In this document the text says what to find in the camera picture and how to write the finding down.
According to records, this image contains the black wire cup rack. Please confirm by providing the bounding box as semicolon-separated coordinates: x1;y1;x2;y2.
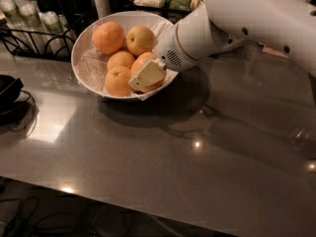
0;14;83;61

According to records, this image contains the yellowish orange top right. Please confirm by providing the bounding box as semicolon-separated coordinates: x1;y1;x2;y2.
126;26;156;56

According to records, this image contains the clear plastic bowl liner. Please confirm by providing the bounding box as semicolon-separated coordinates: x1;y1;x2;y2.
74;17;179;102

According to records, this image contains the orange top left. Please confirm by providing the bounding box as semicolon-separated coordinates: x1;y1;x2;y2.
92;22;125;55

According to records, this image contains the wrapped cup stack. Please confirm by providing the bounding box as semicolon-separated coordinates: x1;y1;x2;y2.
39;11;63;34
19;3;41;31
0;0;24;30

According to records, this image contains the wrapped cup stack left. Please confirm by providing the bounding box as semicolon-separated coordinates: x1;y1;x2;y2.
0;0;24;30

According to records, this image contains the white bowl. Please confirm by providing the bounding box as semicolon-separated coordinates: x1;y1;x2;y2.
70;10;181;103

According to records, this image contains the orange middle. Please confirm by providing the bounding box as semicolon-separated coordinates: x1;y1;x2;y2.
107;50;135;70

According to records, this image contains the wrapped cup stack middle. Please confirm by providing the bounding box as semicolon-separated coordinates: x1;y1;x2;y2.
19;3;41;31

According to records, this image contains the orange bottom left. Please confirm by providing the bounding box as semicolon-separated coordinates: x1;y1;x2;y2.
105;66;132;97

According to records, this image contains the wrapped cup stack right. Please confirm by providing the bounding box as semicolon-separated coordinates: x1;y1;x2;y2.
39;11;63;34

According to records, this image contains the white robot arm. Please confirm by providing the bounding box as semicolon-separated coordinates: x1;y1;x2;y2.
129;0;316;90

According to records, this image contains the white paper cup stack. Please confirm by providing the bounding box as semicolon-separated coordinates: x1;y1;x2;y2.
90;0;113;20

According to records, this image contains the large orange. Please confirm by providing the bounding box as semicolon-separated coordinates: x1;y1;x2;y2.
131;52;163;93

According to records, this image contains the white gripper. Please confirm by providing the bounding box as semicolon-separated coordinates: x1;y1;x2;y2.
128;25;197;91

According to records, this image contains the green tea packet stack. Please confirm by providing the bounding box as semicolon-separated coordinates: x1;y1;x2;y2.
163;0;192;11

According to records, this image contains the black condiment shelf rack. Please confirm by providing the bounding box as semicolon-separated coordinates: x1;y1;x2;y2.
131;0;211;22

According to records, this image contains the black tray with cable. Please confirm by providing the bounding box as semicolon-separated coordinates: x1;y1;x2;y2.
0;75;37;131

